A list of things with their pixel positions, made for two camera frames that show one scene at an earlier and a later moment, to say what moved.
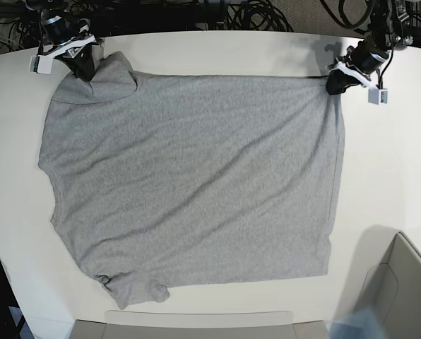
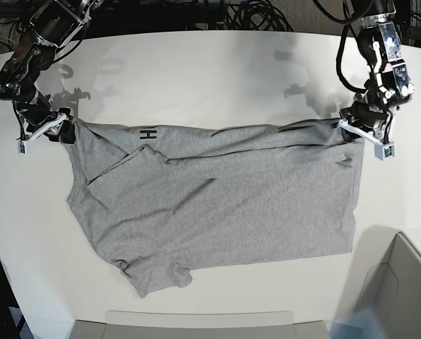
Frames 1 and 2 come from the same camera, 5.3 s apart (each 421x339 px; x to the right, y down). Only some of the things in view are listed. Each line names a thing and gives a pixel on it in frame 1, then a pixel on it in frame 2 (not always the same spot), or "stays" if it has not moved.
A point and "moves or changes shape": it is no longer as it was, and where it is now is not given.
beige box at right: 402,287 stays
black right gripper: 57,30 to 37,111
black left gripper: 366,56 to 362,116
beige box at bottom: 222,325 stays
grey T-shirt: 172,180 moves or changes shape
